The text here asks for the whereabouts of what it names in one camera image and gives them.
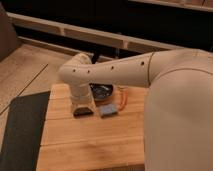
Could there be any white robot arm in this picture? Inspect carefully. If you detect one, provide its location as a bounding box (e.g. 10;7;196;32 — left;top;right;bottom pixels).
59;49;213;171

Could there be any dark ceramic bowl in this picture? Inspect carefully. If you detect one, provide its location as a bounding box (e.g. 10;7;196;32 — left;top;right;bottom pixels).
90;84;113;101

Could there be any blue sponge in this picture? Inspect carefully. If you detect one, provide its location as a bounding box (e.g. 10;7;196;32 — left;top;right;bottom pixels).
99;103;118;117

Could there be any small black box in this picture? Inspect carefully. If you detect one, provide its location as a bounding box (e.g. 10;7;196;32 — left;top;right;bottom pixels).
73;107;93;117

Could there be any dark floor mat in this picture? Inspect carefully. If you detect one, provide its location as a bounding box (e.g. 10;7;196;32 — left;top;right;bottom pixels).
0;91;50;171

